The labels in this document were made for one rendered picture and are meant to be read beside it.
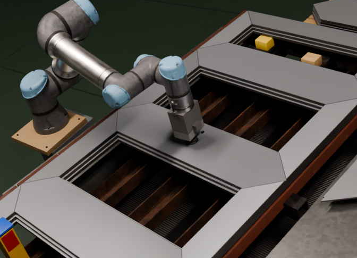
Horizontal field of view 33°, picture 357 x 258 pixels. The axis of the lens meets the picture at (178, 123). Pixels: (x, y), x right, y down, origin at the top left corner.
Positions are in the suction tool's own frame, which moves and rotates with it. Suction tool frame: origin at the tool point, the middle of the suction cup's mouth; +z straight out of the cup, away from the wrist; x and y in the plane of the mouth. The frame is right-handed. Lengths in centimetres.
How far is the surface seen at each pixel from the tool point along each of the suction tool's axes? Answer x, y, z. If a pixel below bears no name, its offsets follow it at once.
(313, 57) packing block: -14, 61, 3
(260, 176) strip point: -29.2, -6.6, -0.6
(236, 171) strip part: -21.3, -7.1, -0.7
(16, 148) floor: 176, 33, 83
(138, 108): 29.5, 8.5, -1.1
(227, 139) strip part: -11.0, 4.6, -0.8
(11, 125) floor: 199, 49, 82
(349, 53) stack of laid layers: -27, 65, 2
